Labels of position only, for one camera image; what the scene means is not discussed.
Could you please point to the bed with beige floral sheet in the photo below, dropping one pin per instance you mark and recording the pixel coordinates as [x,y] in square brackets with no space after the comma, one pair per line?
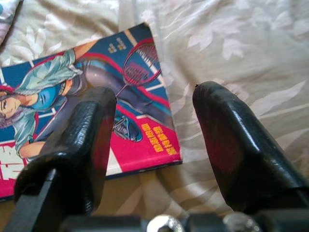
[241,48]

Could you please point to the colourful comic book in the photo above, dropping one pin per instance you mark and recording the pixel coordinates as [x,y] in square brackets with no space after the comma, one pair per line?
[135,84]

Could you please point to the pink cartoon blanket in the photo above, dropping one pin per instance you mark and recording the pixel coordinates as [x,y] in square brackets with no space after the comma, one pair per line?
[6,24]

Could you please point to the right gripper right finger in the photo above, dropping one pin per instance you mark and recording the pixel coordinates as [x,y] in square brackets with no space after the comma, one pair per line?
[236,149]

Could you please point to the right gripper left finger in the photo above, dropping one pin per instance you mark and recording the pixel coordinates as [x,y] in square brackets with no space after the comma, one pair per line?
[79,149]

